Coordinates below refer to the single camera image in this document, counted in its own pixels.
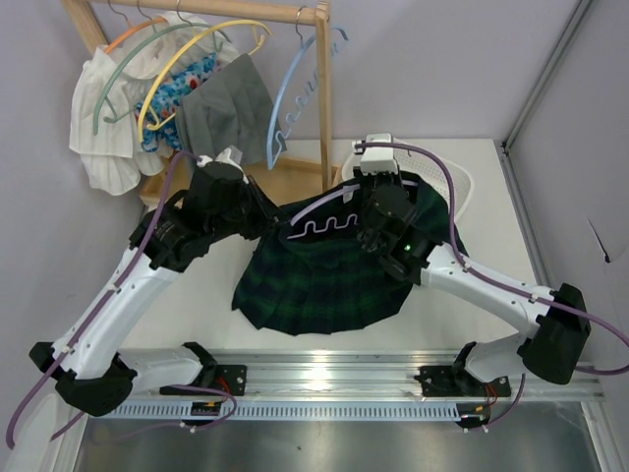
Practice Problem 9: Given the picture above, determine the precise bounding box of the light blue plastic hanger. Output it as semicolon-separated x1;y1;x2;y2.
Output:
264;22;319;170

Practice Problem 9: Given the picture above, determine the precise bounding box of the yellow plastic hanger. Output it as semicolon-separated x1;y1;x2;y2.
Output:
135;19;272;144

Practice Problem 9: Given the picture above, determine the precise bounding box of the blue floral garment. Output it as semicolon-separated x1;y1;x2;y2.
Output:
141;52;221;152

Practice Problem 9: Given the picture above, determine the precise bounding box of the orange plastic hanger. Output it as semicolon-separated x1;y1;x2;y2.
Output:
104;2;166;54

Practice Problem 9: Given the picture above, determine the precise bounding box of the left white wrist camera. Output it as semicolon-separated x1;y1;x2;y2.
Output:
197;146;243;169

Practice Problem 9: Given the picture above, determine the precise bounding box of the green plastic hanger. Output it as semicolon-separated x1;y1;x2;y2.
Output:
87;11;207;138

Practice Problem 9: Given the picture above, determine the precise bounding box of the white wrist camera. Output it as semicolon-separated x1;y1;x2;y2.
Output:
352;133;399;176
197;146;243;169

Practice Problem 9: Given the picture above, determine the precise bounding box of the white slotted cable duct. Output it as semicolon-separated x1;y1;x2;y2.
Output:
105;399;497;422

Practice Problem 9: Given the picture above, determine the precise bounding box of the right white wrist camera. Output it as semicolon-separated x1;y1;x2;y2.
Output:
352;133;399;176

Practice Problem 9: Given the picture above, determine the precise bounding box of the aluminium mounting rail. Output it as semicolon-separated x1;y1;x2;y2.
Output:
117;348;608;402

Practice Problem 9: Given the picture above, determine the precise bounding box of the white pleated garment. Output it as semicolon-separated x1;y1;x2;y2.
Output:
68;11;225;198

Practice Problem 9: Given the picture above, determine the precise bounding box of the wooden clothes rack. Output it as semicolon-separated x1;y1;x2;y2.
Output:
60;0;344;207

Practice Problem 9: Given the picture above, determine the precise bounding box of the purple plastic hanger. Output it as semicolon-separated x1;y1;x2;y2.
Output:
285;184;361;241

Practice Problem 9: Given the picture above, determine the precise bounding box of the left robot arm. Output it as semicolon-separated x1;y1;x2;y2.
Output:
29;161;279;417

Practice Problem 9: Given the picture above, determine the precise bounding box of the green plaid skirt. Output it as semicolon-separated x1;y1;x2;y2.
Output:
231;171;471;337

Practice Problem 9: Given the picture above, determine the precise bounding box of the white plastic basket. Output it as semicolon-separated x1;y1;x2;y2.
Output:
335;149;475;222

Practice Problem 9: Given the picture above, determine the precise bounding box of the grey skirt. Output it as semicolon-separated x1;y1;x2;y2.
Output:
175;54;274;165

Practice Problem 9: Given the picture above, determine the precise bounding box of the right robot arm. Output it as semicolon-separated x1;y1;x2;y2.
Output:
358;173;591;385

